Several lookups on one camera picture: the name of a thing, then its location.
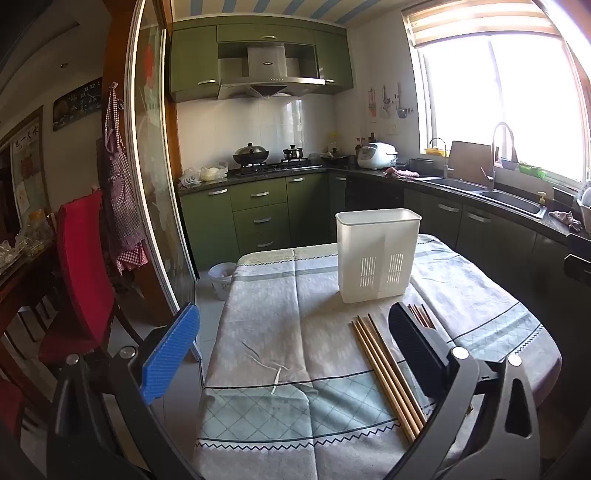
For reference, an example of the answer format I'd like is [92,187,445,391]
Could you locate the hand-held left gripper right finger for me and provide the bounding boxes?
[383,302,543,480]

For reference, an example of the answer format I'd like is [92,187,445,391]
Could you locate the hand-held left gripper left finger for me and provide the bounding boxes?
[46,302,204,480]

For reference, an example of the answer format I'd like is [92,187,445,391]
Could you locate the white plastic utensil holder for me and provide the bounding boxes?
[335,208,422,304]

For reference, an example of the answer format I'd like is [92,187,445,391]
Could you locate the white trash bin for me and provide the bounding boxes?
[209,262,238,302]

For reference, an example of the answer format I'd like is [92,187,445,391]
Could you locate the white thread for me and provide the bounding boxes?
[242,340,289,398]

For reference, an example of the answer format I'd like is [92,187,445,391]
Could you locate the grey green checked tablecloth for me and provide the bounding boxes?
[191,233,563,480]

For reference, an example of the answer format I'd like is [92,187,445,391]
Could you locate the red covered wooden chair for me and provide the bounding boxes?
[37,189,141,370]
[0,378,26,439]

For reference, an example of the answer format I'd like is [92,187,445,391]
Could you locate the green sink base cabinet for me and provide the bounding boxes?
[346,178,591,324]

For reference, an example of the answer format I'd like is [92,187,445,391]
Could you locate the dark wooden table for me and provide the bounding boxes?
[0,244,63,342]

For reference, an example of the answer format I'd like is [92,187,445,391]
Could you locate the green base cabinet with drawers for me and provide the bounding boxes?
[179,172,348,273]

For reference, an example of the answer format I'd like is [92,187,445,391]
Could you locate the red checkered apron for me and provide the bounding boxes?
[97,83,151,276]

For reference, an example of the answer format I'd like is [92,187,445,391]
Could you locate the glass sliding door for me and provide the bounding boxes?
[124,0,204,361]

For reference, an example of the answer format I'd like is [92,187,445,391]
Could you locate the steel double sink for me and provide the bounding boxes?
[418,176,548,220]

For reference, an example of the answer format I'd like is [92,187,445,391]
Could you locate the dark stone countertop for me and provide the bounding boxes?
[178,164,591,241]

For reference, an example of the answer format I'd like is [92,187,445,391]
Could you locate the black object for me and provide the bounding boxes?
[563,253,591,280]

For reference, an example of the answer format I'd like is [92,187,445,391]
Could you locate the clear plastic bag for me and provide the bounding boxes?
[14,210,51,257]

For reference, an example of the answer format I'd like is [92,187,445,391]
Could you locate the small chrome faucet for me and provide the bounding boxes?
[428,137,455,180]

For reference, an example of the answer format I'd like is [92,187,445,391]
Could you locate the white rice cooker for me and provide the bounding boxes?
[357,142,399,170]

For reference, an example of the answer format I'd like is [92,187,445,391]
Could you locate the wooden cutting board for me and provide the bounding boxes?
[447,141,495,178]

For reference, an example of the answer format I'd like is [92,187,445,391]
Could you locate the grey rag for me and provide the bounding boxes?
[549,210,583,234]

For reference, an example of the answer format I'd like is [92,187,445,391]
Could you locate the open black wok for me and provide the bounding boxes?
[320,150,352,168]

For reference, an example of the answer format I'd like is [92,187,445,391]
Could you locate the tall chrome faucet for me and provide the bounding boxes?
[480,122,518,191]

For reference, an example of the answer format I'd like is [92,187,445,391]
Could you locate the black wok with lid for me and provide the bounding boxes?
[232,143,269,167]

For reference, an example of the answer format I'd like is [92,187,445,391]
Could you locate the black gas stove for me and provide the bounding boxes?
[231,159,324,175]

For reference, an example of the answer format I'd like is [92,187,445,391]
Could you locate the dish rack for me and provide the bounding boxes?
[551,182,591,213]

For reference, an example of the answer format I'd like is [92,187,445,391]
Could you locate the hanging kitchen tools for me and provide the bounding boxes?
[367,83,414,121]

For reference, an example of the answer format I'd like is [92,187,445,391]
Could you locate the kitchen window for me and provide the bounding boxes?
[418,28,591,183]

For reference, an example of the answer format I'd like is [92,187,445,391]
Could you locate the steel range hood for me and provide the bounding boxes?
[217,41,326,100]

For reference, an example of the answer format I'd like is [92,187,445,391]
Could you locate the striped window blind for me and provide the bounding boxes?
[401,0,561,49]

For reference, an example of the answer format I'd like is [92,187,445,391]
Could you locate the wall poster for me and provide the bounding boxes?
[9,122,51,222]

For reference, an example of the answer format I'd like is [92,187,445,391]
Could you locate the dark wall clock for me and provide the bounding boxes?
[52,78,103,131]

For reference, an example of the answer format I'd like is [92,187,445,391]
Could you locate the green wall cabinets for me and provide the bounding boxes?
[168,23,355,103]

